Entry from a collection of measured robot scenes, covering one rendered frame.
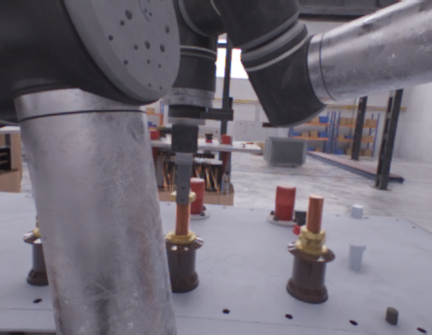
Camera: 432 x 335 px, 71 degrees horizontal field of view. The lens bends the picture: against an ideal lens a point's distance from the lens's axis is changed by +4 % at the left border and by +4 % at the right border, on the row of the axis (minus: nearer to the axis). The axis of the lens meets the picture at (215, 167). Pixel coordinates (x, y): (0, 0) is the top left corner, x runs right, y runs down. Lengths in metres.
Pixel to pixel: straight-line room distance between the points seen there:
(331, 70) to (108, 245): 0.35
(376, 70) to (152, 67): 0.28
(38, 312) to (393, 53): 0.66
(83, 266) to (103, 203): 0.05
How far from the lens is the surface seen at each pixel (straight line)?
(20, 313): 0.66
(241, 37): 0.46
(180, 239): 0.61
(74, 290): 0.27
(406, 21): 0.43
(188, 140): 0.52
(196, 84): 0.54
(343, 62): 0.44
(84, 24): 0.21
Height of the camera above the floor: 1.70
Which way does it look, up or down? 9 degrees down
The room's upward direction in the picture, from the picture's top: 3 degrees clockwise
